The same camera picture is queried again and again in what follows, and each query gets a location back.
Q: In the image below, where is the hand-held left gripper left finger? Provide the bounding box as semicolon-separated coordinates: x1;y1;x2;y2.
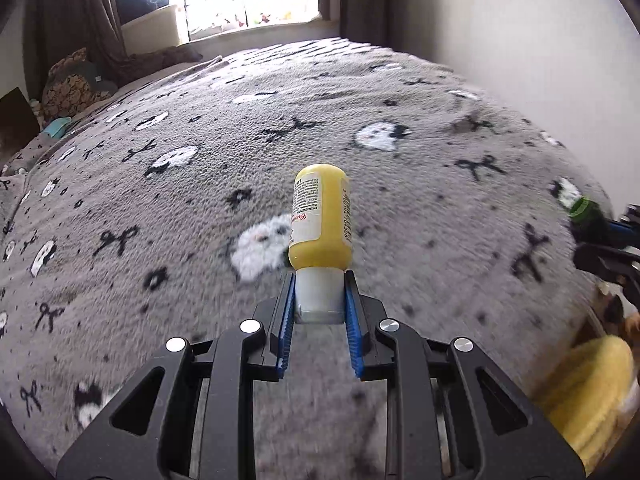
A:
56;274;298;480

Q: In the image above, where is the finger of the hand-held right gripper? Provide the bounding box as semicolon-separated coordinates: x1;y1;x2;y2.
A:
602;216;640;252
572;241;640;307

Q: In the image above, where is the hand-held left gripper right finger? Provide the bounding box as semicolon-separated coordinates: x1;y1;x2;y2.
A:
343;270;586;480

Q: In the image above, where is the green bottle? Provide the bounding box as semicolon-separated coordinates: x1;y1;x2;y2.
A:
567;197;614;234

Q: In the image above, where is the yellow bottle with white cap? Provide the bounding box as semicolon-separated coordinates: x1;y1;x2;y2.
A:
287;163;355;325

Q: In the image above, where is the yellow fluffy rug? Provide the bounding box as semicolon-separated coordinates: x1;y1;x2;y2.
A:
531;335;637;477

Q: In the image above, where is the grey printed blanket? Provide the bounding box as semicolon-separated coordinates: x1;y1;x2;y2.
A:
0;37;617;480

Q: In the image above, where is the dark grey cloth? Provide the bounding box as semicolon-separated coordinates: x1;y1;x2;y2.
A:
114;44;203;78

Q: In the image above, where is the teal cloth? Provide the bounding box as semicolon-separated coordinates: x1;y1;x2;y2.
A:
42;116;73;139

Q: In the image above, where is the patterned pillow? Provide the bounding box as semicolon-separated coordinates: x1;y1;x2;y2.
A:
41;48;119;124

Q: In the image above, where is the beige storage box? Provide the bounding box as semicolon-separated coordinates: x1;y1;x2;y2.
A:
121;5;182;57

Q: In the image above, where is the dark curtain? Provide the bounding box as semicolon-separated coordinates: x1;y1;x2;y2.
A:
21;0;132;88
339;0;397;50

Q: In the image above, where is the metal drying rack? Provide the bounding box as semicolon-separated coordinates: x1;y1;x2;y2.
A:
174;0;247;32

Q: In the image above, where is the wooden headboard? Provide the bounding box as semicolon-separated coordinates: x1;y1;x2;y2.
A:
0;87;42;162

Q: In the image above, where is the blue cloth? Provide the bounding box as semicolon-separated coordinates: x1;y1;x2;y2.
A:
114;0;176;24

